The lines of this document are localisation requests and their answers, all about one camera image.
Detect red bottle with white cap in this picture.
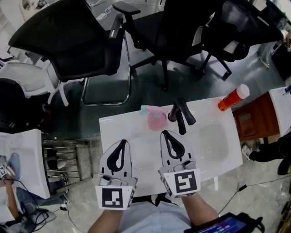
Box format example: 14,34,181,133
218,83,251,112

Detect black chair with chrome base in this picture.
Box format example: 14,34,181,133
8,0,132,106

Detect black swivel office chair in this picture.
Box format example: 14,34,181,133
112,0,199,92
192,0,285,81

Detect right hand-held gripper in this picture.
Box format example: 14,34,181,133
157,130,202,199

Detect brown wooden cabinet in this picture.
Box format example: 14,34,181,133
232,91,281,141

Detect person's right forearm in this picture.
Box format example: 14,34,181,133
180,192,220,228

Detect grey chair base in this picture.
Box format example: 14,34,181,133
22,204,58,231

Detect pink spray bottle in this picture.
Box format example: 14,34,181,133
140,105,168,131

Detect blue oval pad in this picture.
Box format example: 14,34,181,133
7,152,21,178

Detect metal rack stand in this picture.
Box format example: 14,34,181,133
41,138,94,194

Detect person's light blue shirt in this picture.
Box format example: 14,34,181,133
118,201,192,233

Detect black floor cable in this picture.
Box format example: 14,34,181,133
59,204,79,231
217,174,291,215

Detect white rectangular washbasin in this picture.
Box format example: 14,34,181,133
98,96,244,198

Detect black faucet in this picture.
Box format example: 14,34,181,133
167,97,197,135

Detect person's black trousers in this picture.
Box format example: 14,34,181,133
131,192,181,207

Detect white office chair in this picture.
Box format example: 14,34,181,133
0,57,84,107

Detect person's left forearm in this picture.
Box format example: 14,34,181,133
87,208,126,233

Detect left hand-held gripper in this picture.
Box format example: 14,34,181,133
95,139,139,211

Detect black tablet with strap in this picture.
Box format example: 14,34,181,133
183,212,266,233

